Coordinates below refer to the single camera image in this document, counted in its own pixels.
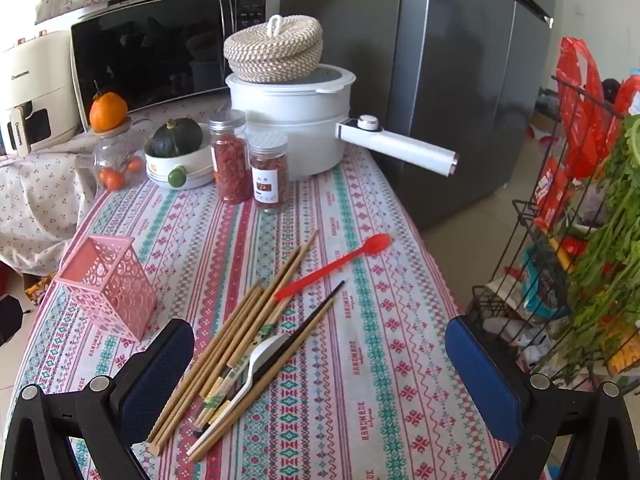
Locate bamboo chopstick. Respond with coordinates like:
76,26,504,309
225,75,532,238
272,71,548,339
146,281,262,443
146,230,320,453
186,297,334,463
150,246,302,456

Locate pink perforated utensil holder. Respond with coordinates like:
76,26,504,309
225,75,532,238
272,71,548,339
56,234,157,342

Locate black chopstick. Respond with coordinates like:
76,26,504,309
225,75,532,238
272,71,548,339
193,281,345,431

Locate white plastic spoon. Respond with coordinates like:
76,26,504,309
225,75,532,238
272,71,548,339
195,334,288,431

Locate red plastic spoon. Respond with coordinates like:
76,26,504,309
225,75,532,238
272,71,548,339
276,233,393,300

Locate green leafy vegetables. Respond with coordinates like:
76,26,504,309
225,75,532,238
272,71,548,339
550,115,639,385

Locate patterned tablecloth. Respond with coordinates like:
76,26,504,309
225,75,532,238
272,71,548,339
8,93,511,480

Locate floral cloth under appliances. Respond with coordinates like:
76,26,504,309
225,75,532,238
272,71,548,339
1,133,106,276

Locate glass jar with tomatoes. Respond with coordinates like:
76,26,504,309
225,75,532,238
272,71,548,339
93,117,145,192

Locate white ceramic bowl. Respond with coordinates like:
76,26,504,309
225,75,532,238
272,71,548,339
144,122,214,191

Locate goji berry jar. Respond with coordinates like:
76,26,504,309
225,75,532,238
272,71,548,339
208,110,252,204

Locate dark green squash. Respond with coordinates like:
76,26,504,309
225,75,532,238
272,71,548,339
144,117,203,158

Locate red plastic bag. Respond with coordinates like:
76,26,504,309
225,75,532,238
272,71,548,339
535,37,639,230

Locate orange tangerine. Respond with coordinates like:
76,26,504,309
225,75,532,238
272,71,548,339
89,92,128,133

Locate hawthorn slice jar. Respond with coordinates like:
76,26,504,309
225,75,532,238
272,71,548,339
248,130,288,212

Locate cream air fryer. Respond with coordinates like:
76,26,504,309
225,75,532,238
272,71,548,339
1,30,80,157

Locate white electric pot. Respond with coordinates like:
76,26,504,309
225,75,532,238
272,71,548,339
226,64,458,180

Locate grey refrigerator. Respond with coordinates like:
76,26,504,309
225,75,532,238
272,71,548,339
280,0,555,229

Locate black microwave oven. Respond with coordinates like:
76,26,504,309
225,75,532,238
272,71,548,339
70,0,280,128

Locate woven rattan basket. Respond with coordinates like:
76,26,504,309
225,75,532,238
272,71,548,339
224,14,323,84

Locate black wire rack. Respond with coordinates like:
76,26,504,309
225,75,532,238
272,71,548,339
470,77,639,393

